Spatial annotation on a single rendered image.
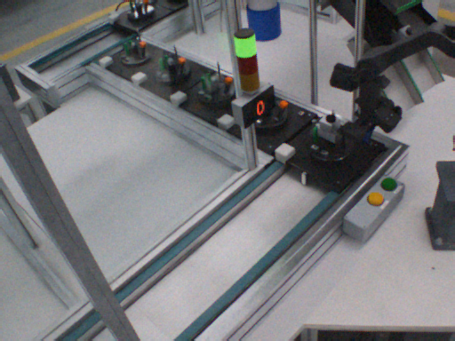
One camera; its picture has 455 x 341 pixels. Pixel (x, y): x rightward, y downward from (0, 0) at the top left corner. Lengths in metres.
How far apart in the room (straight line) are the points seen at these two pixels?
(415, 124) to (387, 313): 0.76
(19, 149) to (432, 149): 1.40
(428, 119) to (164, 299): 1.11
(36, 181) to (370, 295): 0.95
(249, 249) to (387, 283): 0.38
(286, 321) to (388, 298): 0.27
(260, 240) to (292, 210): 0.14
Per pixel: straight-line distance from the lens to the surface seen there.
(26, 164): 0.52
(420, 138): 1.72
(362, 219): 1.30
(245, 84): 1.22
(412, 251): 1.38
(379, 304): 1.28
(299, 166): 1.42
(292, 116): 1.60
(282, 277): 1.19
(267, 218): 1.36
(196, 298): 1.23
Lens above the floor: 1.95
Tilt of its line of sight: 43 degrees down
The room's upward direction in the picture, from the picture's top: 10 degrees counter-clockwise
